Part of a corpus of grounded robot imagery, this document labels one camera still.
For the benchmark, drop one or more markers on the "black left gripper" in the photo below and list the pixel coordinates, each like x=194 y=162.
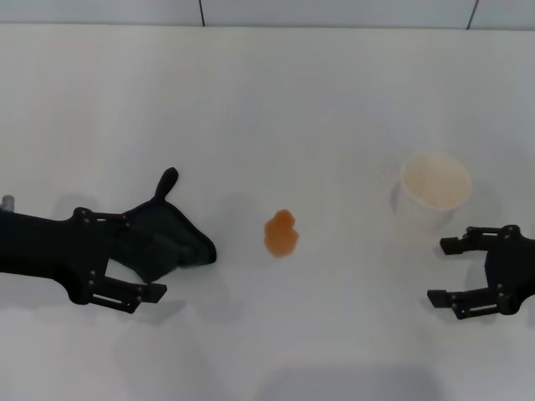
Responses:
x=42 y=246

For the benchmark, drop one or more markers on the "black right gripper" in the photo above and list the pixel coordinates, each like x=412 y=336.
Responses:
x=514 y=271

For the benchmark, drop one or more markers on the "dark blue rag with loop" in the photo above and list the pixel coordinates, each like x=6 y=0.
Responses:
x=196 y=246

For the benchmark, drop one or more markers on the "white paper cup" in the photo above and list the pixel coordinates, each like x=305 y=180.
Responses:
x=434 y=188

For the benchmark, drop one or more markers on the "orange liquid stain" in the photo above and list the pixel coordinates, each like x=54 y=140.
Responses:
x=282 y=234

